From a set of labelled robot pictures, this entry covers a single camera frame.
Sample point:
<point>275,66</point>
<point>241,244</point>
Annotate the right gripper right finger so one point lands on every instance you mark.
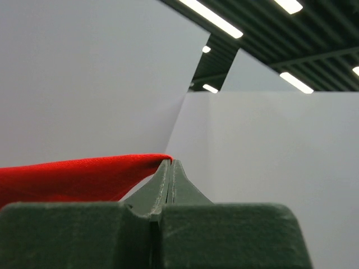
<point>193,232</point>

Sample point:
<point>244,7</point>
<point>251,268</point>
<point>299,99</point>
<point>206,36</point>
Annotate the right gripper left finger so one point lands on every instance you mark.
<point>75,235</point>

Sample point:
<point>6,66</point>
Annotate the red t shirt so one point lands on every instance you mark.
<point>83,180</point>

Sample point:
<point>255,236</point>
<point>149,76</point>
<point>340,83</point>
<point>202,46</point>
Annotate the ceiling strip light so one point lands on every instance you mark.
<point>213,18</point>
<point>290,6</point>
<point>296,83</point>

